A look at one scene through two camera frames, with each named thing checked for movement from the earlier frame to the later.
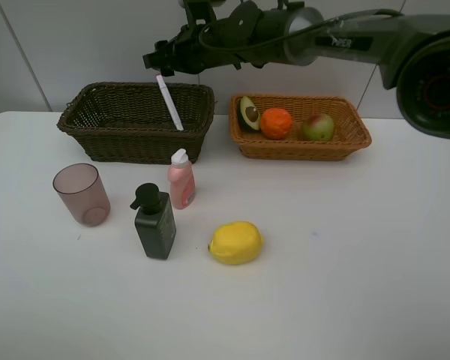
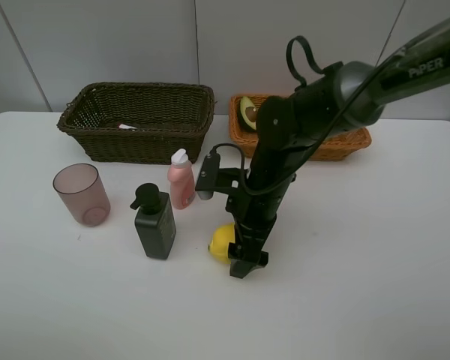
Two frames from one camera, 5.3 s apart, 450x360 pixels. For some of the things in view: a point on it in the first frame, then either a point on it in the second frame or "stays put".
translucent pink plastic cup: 82,190 stays put
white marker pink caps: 169,102 → 123,126
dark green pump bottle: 154,221 stays put
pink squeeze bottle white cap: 182,181 stays put
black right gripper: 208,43 → 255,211
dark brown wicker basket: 130,123 stays put
